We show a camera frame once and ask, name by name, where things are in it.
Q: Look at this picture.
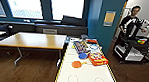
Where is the colourful game box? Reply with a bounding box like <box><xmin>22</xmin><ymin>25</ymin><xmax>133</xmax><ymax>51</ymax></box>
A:
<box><xmin>72</xmin><ymin>40</ymin><xmax>91</xmax><ymax>55</ymax></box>

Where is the blue bowl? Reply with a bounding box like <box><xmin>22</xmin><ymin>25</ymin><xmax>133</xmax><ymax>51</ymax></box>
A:
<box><xmin>77</xmin><ymin>52</ymin><xmax>89</xmax><ymax>61</ymax></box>

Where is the flat red box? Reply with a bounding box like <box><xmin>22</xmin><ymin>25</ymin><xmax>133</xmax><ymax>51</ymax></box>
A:
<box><xmin>85</xmin><ymin>39</ymin><xmax>99</xmax><ymax>45</ymax></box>

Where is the white blue round dish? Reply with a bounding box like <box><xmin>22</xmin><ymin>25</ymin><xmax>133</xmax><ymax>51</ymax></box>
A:
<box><xmin>89</xmin><ymin>44</ymin><xmax>100</xmax><ymax>51</ymax></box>

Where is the dark bench cushion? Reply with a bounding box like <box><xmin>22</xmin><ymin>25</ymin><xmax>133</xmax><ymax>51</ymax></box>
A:
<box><xmin>60</xmin><ymin>14</ymin><xmax>88</xmax><ymax>28</ymax></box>

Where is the orange bowl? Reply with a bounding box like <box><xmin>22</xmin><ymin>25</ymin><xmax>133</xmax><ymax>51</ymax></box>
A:
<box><xmin>71</xmin><ymin>60</ymin><xmax>83</xmax><ymax>69</ymax></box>

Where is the yellow wooden game table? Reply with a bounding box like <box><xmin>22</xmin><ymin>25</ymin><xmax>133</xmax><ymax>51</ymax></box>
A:
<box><xmin>53</xmin><ymin>36</ymin><xmax>125</xmax><ymax>82</ymax></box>

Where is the wooden long table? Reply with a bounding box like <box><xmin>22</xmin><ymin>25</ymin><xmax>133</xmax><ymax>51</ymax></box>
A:
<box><xmin>0</xmin><ymin>30</ymin><xmax>68</xmax><ymax>68</ymax></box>

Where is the dark window bench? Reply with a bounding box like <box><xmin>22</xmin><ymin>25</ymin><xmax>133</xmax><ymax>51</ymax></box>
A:
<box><xmin>0</xmin><ymin>16</ymin><xmax>90</xmax><ymax>38</ymax></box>

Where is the white box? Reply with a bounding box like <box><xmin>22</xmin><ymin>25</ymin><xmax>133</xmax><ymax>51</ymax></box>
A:
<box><xmin>116</xmin><ymin>45</ymin><xmax>145</xmax><ymax>62</ymax></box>

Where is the person in black shirt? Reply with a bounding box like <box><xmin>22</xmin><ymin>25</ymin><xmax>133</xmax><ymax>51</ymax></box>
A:
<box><xmin>119</xmin><ymin>4</ymin><xmax>149</xmax><ymax>42</ymax></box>

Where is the small colourful toy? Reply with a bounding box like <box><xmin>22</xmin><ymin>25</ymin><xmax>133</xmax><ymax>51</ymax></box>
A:
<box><xmin>136</xmin><ymin>38</ymin><xmax>148</xmax><ymax>45</ymax></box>

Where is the dark chair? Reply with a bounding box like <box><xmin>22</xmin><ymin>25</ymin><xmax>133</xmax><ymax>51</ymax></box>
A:
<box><xmin>0</xmin><ymin>22</ymin><xmax>13</xmax><ymax>38</ymax></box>

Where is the yellow wall notice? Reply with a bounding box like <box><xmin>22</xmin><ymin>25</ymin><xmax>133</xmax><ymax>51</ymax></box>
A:
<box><xmin>102</xmin><ymin>10</ymin><xmax>116</xmax><ymax>27</ymax></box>

